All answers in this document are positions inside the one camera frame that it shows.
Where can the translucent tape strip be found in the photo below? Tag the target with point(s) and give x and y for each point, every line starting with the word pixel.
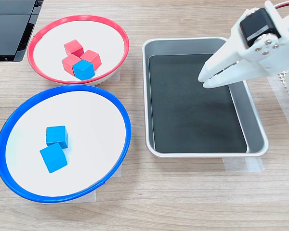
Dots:
pixel 243 164
pixel 283 115
pixel 91 196
pixel 116 74

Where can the steel tray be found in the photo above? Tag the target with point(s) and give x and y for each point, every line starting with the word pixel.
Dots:
pixel 255 125

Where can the red-rimmed white plate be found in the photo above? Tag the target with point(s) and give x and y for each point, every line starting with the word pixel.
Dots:
pixel 78 17

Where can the blue-rimmed white plate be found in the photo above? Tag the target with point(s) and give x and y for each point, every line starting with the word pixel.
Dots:
pixel 82 115

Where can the black electronic device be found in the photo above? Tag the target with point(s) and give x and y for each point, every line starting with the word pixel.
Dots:
pixel 7 31

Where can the blue cube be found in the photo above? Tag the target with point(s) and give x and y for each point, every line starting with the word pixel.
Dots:
pixel 53 157
pixel 83 69
pixel 56 134

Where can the red cube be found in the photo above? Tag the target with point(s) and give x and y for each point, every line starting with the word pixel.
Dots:
pixel 73 45
pixel 92 57
pixel 68 63

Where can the black tray mat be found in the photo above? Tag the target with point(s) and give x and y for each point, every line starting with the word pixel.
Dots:
pixel 183 115

